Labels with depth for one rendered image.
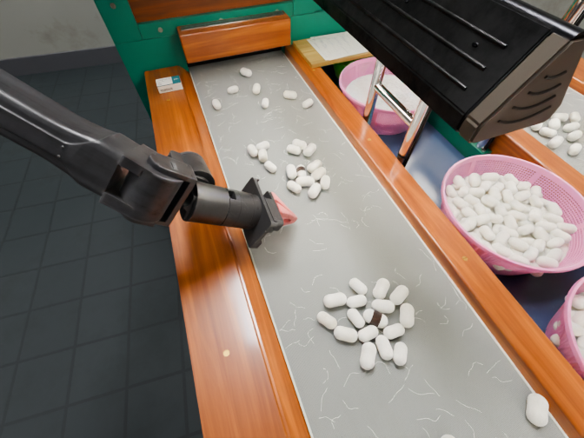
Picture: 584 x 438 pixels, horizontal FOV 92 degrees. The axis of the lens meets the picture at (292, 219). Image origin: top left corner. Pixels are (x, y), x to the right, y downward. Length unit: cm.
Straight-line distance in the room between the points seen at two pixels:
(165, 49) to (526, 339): 100
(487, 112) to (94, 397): 136
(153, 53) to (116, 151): 63
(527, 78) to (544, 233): 47
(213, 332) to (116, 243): 120
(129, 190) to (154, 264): 110
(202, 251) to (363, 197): 33
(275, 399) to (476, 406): 27
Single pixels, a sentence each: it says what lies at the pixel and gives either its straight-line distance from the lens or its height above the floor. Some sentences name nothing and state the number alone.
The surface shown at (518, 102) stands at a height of 107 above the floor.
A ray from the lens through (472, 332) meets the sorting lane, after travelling 53.
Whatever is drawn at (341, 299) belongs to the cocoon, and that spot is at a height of 76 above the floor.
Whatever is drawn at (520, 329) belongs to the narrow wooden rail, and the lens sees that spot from 54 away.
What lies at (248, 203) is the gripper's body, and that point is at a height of 85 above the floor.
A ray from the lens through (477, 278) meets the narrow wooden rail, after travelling 54.
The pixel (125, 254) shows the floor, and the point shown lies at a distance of 154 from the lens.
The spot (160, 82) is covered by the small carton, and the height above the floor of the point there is 79.
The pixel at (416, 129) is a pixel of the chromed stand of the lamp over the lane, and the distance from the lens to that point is 61.
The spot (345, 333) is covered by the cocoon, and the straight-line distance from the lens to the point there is 44.
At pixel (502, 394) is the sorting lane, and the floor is 74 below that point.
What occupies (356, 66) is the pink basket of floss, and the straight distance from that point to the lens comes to 95.
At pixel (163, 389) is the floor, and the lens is 127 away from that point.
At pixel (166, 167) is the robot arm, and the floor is 95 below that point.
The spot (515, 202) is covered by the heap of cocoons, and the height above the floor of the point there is 74.
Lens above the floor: 119
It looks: 56 degrees down
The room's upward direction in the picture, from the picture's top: straight up
